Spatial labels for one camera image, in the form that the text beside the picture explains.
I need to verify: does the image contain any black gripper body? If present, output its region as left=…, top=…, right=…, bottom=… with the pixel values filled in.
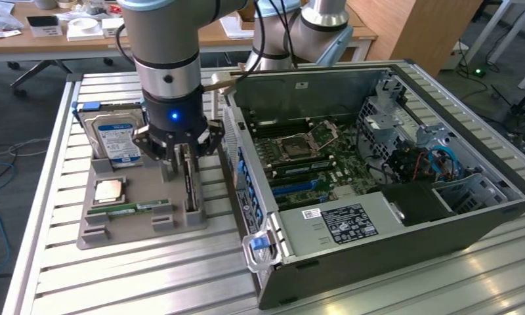
left=138, top=85, right=207, bottom=137

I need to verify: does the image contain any green graphics card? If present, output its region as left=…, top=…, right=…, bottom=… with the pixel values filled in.
left=177, top=142, right=201, bottom=214

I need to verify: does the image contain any hard disk with blue carrier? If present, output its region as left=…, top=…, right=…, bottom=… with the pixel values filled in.
left=73, top=102, right=150, bottom=168

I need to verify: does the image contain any copper-coloured CPU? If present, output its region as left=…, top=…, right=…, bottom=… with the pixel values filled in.
left=93, top=178, right=126, bottom=201

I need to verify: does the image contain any green RAM stick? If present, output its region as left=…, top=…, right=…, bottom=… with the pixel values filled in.
left=87, top=198, right=171, bottom=214

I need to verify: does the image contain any CPU socket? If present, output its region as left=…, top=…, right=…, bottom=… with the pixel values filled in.
left=275, top=134, right=315, bottom=161

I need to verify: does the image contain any black expansion slot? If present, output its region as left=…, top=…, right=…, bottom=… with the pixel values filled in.
left=269, top=173, right=315, bottom=188

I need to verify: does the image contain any RAM stick with white label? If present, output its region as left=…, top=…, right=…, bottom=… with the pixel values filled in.
left=270, top=160, right=333, bottom=178

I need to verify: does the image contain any wooden desk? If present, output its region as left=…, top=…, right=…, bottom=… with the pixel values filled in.
left=133, top=6, right=378, bottom=72
left=0, top=0, right=141, bottom=63

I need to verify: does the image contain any blue expansion slot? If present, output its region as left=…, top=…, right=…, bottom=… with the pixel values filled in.
left=270, top=179, right=319, bottom=196

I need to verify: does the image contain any silver socket cover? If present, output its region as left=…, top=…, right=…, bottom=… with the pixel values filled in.
left=307, top=118, right=339, bottom=147

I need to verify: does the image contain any grey parts rack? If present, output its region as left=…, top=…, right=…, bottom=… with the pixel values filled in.
left=75, top=154, right=210, bottom=249

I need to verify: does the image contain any white paper stack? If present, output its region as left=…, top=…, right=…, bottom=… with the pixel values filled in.
left=218, top=15, right=254, bottom=40

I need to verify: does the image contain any white labelled box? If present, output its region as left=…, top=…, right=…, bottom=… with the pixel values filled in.
left=101, top=16, right=127, bottom=39

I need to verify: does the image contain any flat white box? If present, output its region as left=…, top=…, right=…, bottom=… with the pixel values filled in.
left=65, top=24, right=105, bottom=43

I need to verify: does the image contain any black chair base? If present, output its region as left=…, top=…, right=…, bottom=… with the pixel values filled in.
left=6, top=57, right=114, bottom=98

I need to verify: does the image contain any green motherboard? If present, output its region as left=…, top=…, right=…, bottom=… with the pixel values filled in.
left=243, top=108, right=386, bottom=211

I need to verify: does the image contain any white tape roll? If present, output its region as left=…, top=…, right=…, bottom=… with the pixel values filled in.
left=67, top=18, right=98, bottom=33

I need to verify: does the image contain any brown cardboard box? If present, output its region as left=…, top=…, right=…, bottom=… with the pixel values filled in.
left=235, top=5, right=258, bottom=24

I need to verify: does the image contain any silver chipset heatsink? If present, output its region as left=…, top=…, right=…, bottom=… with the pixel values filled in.
left=331, top=186, right=359, bottom=198

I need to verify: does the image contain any grey power supply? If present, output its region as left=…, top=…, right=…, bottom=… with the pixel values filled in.
left=269, top=192, right=406, bottom=259

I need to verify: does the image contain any black and white box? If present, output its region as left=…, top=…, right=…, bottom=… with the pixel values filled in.
left=26, top=15, right=63, bottom=37

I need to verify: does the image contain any silver disk bay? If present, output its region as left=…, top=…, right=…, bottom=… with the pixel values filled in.
left=355, top=72, right=425, bottom=158

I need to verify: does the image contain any clear plastic bag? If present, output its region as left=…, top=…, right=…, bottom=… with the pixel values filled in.
left=0, top=0, right=25, bottom=30

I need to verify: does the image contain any open grey PC case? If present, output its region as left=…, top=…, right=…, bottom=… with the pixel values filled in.
left=210, top=58, right=525, bottom=311

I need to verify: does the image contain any wooden cabinet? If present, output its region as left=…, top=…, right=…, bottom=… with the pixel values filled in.
left=347, top=0, right=485, bottom=76

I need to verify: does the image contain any white side desk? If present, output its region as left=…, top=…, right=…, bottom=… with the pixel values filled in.
left=461, top=0, right=525, bottom=89

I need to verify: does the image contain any white floor cable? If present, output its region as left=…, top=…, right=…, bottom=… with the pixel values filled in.
left=0, top=136, right=49, bottom=158

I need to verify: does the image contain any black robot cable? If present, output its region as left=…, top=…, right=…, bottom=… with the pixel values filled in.
left=230, top=0, right=301, bottom=83

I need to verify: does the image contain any blue wire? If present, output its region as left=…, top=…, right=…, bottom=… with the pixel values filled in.
left=426, top=144, right=462, bottom=181

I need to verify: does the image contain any silver drive bracket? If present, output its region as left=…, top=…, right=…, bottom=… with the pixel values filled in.
left=432, top=173, right=509, bottom=214

